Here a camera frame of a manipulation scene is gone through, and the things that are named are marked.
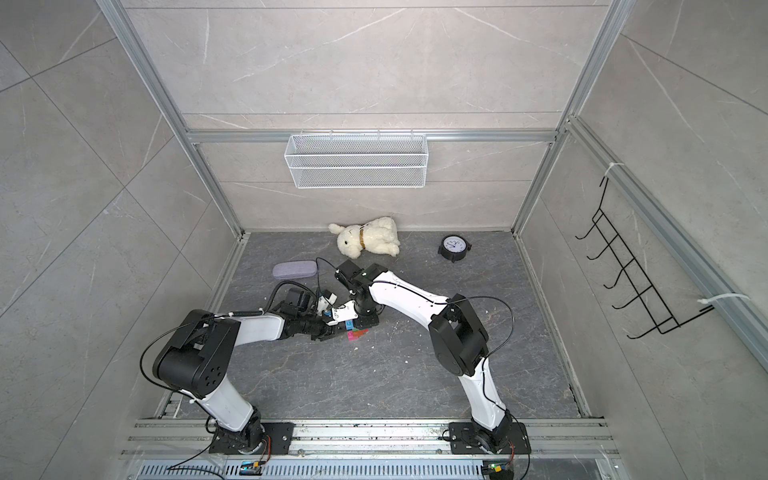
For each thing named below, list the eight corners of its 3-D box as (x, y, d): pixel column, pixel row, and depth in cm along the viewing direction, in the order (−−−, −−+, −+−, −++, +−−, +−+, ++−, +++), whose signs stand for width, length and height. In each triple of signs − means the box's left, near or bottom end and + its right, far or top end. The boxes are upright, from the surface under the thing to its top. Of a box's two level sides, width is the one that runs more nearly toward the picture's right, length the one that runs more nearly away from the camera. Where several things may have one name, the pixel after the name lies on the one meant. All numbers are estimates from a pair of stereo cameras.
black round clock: (433, 252, 115) (434, 248, 113) (447, 235, 121) (448, 230, 119) (459, 265, 111) (460, 260, 109) (472, 246, 117) (473, 241, 115)
